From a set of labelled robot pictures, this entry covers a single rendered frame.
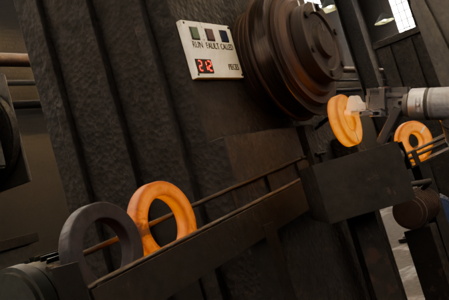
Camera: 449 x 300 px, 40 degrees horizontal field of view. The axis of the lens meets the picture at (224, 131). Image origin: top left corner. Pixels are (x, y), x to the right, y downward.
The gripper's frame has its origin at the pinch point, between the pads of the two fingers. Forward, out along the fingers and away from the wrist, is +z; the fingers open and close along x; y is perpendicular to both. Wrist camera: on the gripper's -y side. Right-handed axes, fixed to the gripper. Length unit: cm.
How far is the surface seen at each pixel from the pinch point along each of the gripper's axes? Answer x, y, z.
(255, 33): 2.4, 26.7, 27.8
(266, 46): 4.2, 22.0, 22.8
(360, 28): -854, 118, 319
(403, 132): -59, -10, 1
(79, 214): 94, -14, 14
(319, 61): -9.9, 16.9, 11.9
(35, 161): -397, -69, 633
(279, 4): -8.5, 36.5, 24.5
